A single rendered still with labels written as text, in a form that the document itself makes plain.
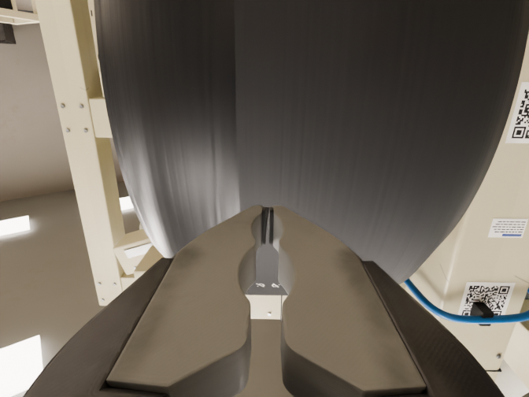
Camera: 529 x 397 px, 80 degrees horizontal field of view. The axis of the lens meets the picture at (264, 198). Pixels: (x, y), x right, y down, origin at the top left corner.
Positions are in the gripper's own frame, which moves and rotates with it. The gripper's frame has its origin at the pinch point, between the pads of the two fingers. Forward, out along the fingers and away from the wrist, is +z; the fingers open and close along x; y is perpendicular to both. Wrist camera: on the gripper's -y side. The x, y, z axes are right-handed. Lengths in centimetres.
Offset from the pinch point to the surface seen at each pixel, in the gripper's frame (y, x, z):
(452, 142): -0.2, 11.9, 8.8
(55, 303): 276, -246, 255
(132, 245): 49, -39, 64
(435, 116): -1.9, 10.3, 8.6
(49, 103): 132, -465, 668
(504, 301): 31, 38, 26
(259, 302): 56, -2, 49
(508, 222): 17.5, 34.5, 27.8
